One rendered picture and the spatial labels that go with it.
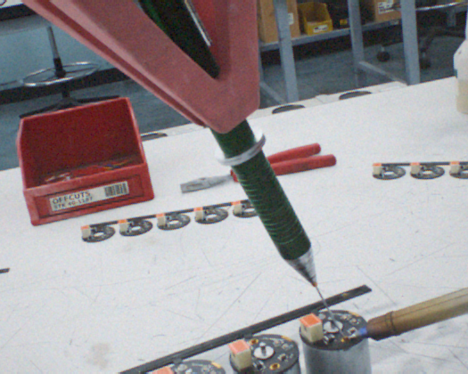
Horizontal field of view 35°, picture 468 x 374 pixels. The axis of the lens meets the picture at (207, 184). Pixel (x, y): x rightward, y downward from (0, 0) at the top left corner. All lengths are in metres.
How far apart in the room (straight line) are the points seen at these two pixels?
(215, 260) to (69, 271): 0.10
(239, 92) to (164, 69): 0.03
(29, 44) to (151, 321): 4.34
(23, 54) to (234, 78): 4.54
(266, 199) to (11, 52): 4.54
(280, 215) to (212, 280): 0.23
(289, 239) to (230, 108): 0.05
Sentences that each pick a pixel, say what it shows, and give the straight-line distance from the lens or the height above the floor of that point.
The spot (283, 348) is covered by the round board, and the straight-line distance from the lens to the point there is 0.27.
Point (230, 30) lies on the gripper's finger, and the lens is 0.20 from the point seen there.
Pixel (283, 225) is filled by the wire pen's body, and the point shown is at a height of 0.87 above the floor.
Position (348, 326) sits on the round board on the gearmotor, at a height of 0.81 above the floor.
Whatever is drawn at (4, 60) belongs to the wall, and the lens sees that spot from 4.76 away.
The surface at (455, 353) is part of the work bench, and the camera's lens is 0.37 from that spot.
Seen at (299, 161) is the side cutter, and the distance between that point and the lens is 0.60.
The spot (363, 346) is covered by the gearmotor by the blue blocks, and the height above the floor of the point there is 0.81.
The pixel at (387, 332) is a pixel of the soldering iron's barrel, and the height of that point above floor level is 0.82.
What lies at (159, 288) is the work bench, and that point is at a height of 0.75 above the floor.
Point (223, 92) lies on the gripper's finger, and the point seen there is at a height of 0.91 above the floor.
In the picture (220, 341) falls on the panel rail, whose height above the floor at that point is 0.81.
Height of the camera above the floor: 0.96
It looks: 21 degrees down
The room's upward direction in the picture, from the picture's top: 10 degrees counter-clockwise
